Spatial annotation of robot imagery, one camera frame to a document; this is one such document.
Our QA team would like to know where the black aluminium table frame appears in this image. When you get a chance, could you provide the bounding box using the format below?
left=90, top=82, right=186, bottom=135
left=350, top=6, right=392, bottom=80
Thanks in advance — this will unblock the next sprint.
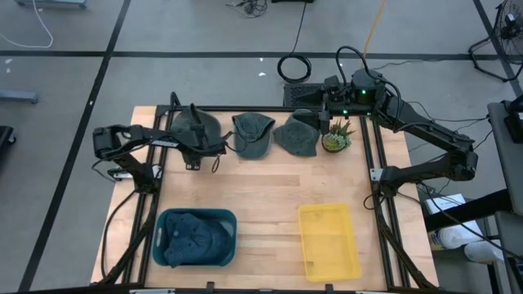
left=90, top=91, right=440, bottom=292

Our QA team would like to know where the potted succulent plant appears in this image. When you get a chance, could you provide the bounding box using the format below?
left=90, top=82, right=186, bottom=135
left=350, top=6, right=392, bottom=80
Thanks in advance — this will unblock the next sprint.
left=320, top=118, right=355, bottom=154

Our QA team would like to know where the black floor fan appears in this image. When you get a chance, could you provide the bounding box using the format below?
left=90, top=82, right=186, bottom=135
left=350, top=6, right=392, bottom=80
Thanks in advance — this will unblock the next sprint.
left=467, top=0, right=523, bottom=82

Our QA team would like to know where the white floor cable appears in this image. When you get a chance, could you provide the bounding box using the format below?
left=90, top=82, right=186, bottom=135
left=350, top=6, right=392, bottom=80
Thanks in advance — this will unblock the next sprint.
left=0, top=0, right=55, bottom=49

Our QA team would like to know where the grey desk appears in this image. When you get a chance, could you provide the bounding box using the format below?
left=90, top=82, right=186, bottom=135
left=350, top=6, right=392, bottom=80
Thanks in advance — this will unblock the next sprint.
left=486, top=100, right=523, bottom=205

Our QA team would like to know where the grey metal bar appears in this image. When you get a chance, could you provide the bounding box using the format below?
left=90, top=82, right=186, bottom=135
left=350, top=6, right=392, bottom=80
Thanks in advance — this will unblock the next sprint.
left=0, top=90, right=40, bottom=105

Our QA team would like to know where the white cardboard box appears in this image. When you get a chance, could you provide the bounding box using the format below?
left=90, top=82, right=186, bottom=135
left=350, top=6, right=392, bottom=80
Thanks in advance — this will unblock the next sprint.
left=422, top=193, right=467, bottom=216

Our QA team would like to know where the teal plastic bin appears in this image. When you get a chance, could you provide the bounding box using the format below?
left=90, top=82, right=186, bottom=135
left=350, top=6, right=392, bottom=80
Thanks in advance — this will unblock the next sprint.
left=151, top=207, right=239, bottom=270

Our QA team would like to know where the dark olive baseball cap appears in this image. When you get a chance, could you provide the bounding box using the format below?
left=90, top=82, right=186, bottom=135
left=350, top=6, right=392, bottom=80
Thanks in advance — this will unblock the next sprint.
left=169, top=104, right=224, bottom=142

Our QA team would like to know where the black beam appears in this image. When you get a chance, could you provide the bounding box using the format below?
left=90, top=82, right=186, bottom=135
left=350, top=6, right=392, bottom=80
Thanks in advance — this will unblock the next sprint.
left=423, top=188, right=514, bottom=233

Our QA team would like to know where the grey metal base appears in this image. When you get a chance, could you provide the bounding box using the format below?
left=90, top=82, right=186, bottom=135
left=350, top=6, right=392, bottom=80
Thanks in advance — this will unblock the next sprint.
left=15, top=0, right=87, bottom=9

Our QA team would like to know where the tangled black cable bundle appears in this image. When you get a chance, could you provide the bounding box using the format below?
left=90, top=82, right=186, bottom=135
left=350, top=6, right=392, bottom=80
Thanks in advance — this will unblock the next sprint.
left=225, top=0, right=269, bottom=18

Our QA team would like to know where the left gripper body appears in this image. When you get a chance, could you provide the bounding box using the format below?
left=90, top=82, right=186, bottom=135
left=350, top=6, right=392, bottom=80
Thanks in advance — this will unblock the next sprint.
left=202, top=129, right=228, bottom=158

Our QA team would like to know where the black floor object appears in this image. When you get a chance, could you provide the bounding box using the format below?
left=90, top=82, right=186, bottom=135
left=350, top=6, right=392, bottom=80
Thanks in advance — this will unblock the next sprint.
left=0, top=125, right=16, bottom=158

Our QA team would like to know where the black perforated panel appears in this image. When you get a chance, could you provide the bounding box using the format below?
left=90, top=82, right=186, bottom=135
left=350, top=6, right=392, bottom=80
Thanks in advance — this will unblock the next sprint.
left=283, top=82, right=328, bottom=109

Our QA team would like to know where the blue denim baseball cap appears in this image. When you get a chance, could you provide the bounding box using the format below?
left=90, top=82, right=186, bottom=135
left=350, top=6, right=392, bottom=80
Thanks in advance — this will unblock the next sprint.
left=163, top=211, right=233, bottom=270

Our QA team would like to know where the yellow hanging cable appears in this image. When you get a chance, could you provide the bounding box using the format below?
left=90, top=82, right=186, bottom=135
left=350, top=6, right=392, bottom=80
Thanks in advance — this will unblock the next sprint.
left=359, top=0, right=387, bottom=69

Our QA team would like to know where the yellow translucent plastic bin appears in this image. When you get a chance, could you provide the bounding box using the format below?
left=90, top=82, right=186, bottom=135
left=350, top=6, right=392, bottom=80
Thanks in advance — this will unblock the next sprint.
left=297, top=203, right=364, bottom=283

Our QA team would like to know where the grey-green baseball cap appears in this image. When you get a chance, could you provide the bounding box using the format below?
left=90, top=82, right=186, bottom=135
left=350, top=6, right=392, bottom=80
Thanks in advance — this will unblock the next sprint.
left=231, top=112, right=276, bottom=160
left=272, top=108, right=323, bottom=158

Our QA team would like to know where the black desk device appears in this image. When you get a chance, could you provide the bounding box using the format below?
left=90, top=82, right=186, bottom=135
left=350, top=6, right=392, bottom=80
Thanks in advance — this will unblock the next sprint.
left=503, top=94, right=523, bottom=144

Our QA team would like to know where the black coiled cable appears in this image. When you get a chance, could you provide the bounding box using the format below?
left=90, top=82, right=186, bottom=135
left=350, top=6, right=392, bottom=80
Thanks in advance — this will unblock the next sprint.
left=276, top=0, right=314, bottom=85

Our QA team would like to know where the white paper towel roll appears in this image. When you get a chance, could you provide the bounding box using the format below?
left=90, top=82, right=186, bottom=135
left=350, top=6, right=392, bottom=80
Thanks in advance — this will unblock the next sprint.
left=432, top=220, right=485, bottom=251

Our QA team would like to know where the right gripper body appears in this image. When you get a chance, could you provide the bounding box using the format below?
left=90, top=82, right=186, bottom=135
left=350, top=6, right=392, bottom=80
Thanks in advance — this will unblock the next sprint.
left=320, top=75, right=353, bottom=136

